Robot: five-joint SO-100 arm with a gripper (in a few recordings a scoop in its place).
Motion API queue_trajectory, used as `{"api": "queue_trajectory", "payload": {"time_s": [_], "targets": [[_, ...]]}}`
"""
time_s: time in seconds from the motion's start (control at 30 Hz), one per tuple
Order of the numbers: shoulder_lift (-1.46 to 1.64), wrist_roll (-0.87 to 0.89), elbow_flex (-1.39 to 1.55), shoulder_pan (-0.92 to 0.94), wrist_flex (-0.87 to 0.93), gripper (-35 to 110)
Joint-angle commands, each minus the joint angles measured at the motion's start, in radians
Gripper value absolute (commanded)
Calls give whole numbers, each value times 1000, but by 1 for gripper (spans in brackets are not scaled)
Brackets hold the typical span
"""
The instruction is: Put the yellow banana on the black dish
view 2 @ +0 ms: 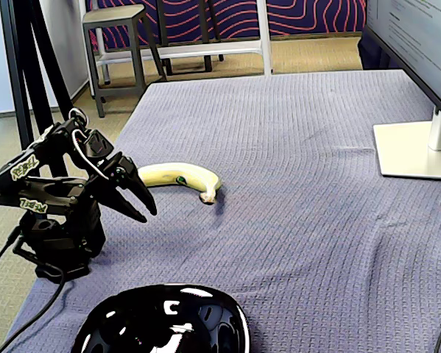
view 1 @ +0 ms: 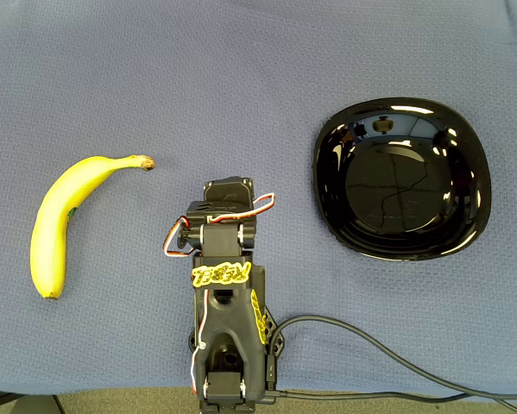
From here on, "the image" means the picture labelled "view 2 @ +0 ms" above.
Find yellow banana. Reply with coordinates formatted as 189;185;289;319
137;163;223;205

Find glossy black plate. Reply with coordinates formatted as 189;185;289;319
71;282;251;353

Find black tripod stand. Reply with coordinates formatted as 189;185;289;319
0;0;74;177

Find grey metal stool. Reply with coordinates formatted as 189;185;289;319
82;3;168;118

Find blue textured table cloth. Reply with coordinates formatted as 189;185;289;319
2;68;441;353

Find black chair legs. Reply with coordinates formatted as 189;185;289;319
155;0;225;74

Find purple panel with red lines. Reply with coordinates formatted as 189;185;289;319
85;0;367;51

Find silver monitor stand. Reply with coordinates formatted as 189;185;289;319
373;106;441;182

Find computer monitor screen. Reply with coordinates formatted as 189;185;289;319
358;0;441;128

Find red white servo wires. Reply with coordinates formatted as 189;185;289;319
71;126;110;181

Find black USB cable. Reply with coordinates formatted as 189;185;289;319
0;263;66;353

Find white table frame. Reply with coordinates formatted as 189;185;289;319
76;0;275;99

